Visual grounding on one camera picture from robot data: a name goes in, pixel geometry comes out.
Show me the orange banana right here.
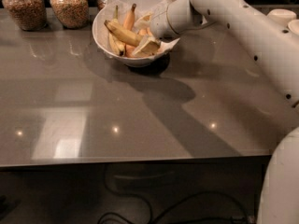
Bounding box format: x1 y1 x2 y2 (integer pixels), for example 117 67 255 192
147 27 153 36

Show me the orange banana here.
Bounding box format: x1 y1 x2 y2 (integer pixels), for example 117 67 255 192
138 29 148 35
123 4 136 30
147 27 153 36

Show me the stack of paper bowls back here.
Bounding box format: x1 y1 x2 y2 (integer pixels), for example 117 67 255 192
267 8 297 27

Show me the orange banana back left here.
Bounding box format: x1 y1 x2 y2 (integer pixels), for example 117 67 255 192
123 4 136 30

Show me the black cable on floor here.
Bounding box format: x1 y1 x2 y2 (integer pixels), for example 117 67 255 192
96 165 250 224

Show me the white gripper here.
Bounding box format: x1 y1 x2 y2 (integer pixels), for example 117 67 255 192
133 7 172 57

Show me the stack of paper bowls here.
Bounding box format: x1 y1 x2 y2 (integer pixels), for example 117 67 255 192
267 8 297 27
288 20 299 35

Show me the glass cereal jar far left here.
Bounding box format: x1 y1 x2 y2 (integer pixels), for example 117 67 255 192
2 0 47 31

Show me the glass cereal jar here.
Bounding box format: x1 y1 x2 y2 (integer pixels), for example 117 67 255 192
2 0 47 31
50 0 89 29

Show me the orange banana middle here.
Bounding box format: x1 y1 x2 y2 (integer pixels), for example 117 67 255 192
138 29 148 35

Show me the stack of paper bowls front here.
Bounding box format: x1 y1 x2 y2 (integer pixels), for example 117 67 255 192
288 20 299 35

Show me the yellow green banana left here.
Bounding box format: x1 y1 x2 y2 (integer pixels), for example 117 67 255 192
108 7 125 56

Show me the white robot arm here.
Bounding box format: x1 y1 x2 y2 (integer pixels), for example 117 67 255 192
149 0 299 224

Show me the large yellow top banana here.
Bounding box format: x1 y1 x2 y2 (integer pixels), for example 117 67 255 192
104 20 143 47

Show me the white ceramic bowl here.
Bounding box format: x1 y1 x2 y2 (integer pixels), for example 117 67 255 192
92 0 181 68

